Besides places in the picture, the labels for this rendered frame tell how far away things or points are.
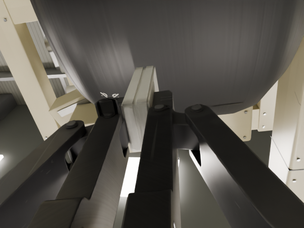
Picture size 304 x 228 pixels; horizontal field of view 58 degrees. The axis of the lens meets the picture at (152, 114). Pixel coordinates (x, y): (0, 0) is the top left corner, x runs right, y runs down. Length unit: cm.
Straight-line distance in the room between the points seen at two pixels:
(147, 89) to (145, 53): 13
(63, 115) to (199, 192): 238
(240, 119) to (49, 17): 72
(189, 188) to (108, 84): 301
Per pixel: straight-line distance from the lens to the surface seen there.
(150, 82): 17
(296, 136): 66
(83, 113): 99
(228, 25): 28
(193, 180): 337
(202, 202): 316
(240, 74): 33
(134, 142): 15
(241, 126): 94
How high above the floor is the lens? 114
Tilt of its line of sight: 33 degrees up
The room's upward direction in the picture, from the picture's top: 169 degrees clockwise
